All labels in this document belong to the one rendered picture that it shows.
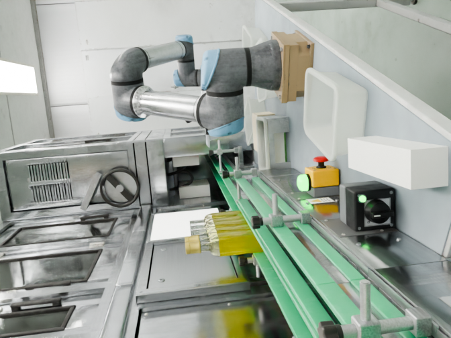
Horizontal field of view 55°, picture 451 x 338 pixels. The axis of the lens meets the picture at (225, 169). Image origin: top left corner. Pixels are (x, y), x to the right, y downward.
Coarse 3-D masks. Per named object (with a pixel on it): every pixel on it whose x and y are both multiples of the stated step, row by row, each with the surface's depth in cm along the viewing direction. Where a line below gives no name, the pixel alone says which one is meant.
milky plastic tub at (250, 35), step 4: (244, 28) 188; (248, 28) 190; (252, 28) 190; (256, 28) 191; (244, 32) 194; (248, 32) 180; (252, 32) 184; (256, 32) 184; (260, 32) 185; (244, 36) 195; (248, 36) 195; (252, 36) 178; (256, 36) 178; (260, 36) 179; (264, 36) 179; (244, 40) 196; (248, 40) 196; (252, 40) 175; (256, 40) 177; (244, 44) 197; (248, 44) 197; (252, 44) 176
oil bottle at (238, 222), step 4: (232, 220) 140; (236, 220) 140; (240, 220) 139; (244, 220) 139; (212, 224) 137; (216, 224) 137; (220, 224) 136; (224, 224) 136; (228, 224) 136; (232, 224) 136; (236, 224) 136; (240, 224) 136; (244, 224) 136; (208, 228) 136; (212, 228) 135
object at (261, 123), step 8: (256, 120) 171; (264, 120) 156; (256, 128) 172; (264, 128) 156; (256, 136) 173; (264, 136) 157; (264, 144) 173; (264, 152) 174; (264, 160) 174; (264, 168) 173
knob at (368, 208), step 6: (372, 204) 80; (378, 204) 79; (384, 204) 79; (366, 210) 81; (372, 210) 79; (378, 210) 79; (384, 210) 80; (390, 210) 79; (366, 216) 81; (372, 216) 78; (378, 216) 78; (384, 216) 78; (390, 216) 79; (372, 222) 81; (378, 222) 80; (384, 222) 80
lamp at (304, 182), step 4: (300, 176) 112; (304, 176) 111; (308, 176) 111; (300, 180) 111; (304, 180) 111; (308, 180) 111; (300, 184) 111; (304, 184) 111; (308, 184) 111; (300, 188) 112; (304, 188) 111; (308, 188) 111
